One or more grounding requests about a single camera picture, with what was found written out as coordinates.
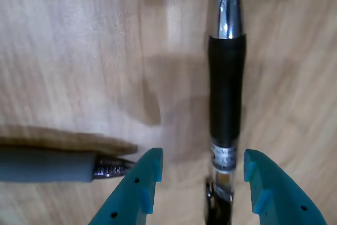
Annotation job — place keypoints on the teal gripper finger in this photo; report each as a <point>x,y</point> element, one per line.
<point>281,198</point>
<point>131,196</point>

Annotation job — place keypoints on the black pen with silver tip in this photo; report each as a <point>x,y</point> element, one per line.
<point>226,85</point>

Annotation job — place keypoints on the clear pen with grey grip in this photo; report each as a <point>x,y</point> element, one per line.
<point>47,165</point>

